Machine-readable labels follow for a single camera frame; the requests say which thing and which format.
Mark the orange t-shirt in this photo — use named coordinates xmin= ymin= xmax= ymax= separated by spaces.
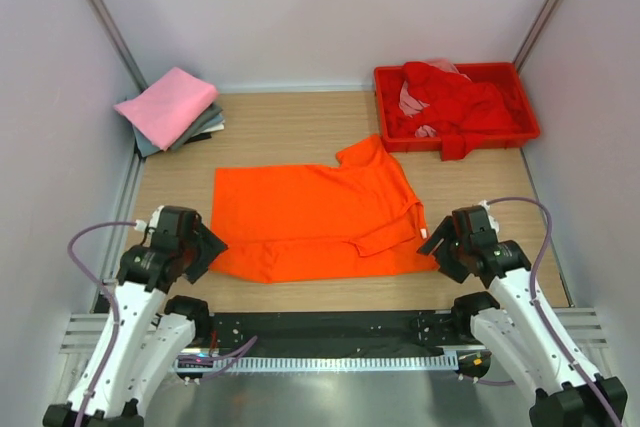
xmin=211 ymin=135 xmax=437 ymax=283

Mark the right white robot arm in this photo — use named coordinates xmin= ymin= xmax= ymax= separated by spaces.
xmin=419 ymin=203 xmax=628 ymax=426

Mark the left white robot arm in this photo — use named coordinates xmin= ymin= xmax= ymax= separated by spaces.
xmin=42 ymin=206 xmax=227 ymax=426

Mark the folded grey t-shirt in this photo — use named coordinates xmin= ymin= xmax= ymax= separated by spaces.
xmin=133 ymin=103 xmax=225 ymax=158

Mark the folded black t-shirt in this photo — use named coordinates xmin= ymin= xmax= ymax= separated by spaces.
xmin=170 ymin=132 xmax=212 ymax=151

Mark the red t-shirt pile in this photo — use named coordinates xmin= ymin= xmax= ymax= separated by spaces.
xmin=388 ymin=61 xmax=520 ymax=161

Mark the red plastic bin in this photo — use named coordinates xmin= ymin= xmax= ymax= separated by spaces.
xmin=374 ymin=61 xmax=540 ymax=161

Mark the pink t-shirt in bin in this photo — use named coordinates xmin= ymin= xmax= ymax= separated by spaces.
xmin=399 ymin=58 xmax=460 ymax=138

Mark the folded pink t-shirt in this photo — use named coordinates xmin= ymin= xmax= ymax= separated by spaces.
xmin=114 ymin=67 xmax=219 ymax=151

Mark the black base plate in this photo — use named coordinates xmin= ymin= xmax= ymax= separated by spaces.
xmin=187 ymin=310 xmax=482 ymax=358

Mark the slotted cable duct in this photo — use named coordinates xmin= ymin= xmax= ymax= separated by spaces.
xmin=169 ymin=352 xmax=459 ymax=376

